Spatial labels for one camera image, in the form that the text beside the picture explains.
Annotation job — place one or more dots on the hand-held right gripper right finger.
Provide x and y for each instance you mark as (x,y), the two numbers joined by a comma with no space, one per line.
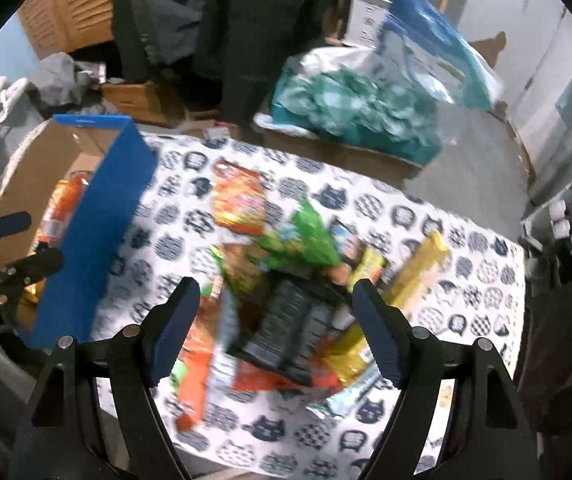
(381,340)

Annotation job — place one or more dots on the white printed box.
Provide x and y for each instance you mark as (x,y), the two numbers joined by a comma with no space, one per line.
(368,12)

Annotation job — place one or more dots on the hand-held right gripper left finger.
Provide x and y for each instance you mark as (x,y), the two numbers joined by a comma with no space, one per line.
(173,332)

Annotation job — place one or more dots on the small brown cardboard box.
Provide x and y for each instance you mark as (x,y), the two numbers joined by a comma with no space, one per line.
(138,102)

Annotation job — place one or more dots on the orange yellow chips bag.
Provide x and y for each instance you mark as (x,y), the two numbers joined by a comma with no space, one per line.
(241,200)

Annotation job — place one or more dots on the dark hanging jacket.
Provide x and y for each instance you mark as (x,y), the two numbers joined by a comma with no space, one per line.
(225,25)

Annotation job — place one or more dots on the cardboard box with blue flap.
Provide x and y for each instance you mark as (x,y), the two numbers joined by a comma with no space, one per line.
(95,240)

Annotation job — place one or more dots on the teal box of green packets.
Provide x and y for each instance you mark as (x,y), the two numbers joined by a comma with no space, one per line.
(356,105)

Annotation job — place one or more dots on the cat print blanket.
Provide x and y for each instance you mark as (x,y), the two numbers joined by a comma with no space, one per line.
(406,215)

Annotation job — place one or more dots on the white grey snack wrapper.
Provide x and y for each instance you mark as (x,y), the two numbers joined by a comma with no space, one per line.
(221,355)

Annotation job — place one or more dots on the blue plastic bag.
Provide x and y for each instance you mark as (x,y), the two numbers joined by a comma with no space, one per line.
(431,35)

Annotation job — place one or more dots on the gold snack packet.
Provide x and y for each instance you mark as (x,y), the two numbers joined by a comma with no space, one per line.
(351,360)

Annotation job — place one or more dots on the wooden louvered cabinet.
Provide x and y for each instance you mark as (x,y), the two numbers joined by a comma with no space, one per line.
(65,5)

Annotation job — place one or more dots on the red orange snack packet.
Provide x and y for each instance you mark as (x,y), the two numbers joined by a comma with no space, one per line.
(193,390)

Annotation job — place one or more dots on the grey clothes pile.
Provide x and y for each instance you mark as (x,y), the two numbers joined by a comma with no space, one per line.
(20,105)

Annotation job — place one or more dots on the black snack packet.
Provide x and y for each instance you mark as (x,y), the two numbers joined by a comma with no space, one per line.
(286,325)

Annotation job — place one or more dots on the large brown cardboard box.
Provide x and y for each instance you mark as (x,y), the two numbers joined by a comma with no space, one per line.
(346,152)

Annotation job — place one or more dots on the green orange snack packet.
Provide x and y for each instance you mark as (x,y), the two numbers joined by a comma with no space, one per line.
(241,267)

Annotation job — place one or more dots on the silver blue snack packet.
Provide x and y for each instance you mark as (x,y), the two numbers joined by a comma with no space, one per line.
(351,397)

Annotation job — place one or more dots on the dark colourful snack packet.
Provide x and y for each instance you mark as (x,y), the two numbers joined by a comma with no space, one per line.
(348,250)

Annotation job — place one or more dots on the long yellow snack packet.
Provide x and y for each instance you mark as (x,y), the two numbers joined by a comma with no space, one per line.
(421,270)

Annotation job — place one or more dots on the orange puffed snack bag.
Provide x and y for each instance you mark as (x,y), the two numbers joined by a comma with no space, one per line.
(58,210)

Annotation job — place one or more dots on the green snack bag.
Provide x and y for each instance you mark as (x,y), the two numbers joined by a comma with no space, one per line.
(306,240)

